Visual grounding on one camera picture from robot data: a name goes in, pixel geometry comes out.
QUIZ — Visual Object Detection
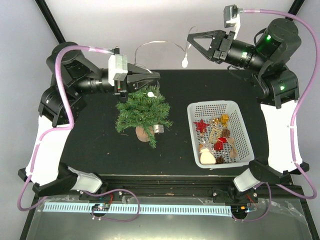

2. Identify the fairy light string with battery box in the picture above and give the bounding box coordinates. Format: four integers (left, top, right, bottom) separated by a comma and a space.
133, 26, 198, 135

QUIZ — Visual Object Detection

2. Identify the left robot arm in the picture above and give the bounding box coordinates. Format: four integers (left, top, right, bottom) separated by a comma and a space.
18, 42, 160, 200

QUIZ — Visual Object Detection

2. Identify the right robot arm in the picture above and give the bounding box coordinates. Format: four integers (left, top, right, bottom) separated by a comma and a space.
187, 18, 309, 202

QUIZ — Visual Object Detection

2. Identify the small green christmas tree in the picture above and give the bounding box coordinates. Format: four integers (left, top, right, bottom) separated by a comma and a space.
115, 85, 173, 149

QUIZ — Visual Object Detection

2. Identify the brown tree base pot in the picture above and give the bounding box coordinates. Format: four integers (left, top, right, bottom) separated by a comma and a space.
135, 126, 155, 143

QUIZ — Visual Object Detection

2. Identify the gold gift box ornament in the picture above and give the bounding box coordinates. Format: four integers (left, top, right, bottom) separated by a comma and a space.
220, 114, 229, 128

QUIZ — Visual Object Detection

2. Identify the red glitter star ornament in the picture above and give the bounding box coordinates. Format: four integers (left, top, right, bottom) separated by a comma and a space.
193, 119, 210, 134

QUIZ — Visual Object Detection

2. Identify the brown pine cone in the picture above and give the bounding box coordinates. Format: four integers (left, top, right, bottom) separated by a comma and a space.
215, 156, 225, 165
221, 128, 231, 138

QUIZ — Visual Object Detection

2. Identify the white perforated plastic basket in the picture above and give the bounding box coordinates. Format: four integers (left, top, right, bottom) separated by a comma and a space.
187, 100, 255, 169

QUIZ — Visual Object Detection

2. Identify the silver star ornament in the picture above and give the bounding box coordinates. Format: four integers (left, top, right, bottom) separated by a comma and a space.
199, 139, 214, 152

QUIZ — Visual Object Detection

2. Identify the burlap bow ornament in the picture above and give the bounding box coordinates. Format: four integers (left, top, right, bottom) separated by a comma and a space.
227, 137, 238, 159

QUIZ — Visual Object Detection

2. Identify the wooden snowman ornament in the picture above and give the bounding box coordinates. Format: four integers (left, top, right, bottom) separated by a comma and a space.
199, 148, 217, 165

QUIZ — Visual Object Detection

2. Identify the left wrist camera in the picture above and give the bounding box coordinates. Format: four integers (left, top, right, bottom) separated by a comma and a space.
108, 47, 128, 82

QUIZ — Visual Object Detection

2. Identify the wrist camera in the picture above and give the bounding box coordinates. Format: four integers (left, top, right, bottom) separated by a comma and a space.
223, 4, 242, 40
108, 47, 128, 82

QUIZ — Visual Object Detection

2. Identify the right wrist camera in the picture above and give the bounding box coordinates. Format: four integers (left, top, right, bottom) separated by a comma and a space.
223, 4, 242, 40

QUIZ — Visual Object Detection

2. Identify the right black corner post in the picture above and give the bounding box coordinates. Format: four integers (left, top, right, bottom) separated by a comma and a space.
288, 0, 305, 15

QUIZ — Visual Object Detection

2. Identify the black corner frame post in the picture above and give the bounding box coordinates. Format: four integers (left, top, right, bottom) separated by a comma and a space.
35, 0, 66, 44

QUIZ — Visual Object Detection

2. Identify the white slotted cable duct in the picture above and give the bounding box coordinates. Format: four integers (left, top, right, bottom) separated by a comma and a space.
43, 202, 232, 217

